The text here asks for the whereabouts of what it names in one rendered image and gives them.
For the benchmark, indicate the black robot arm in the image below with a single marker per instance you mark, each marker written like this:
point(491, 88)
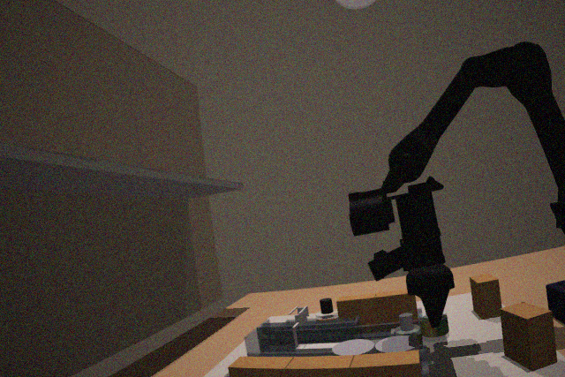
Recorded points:
point(524, 70)

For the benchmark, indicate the orange rectangular block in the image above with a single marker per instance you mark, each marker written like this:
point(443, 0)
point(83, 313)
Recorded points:
point(323, 366)
point(391, 364)
point(259, 367)

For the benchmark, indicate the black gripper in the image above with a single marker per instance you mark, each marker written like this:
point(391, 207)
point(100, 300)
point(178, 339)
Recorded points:
point(428, 279)

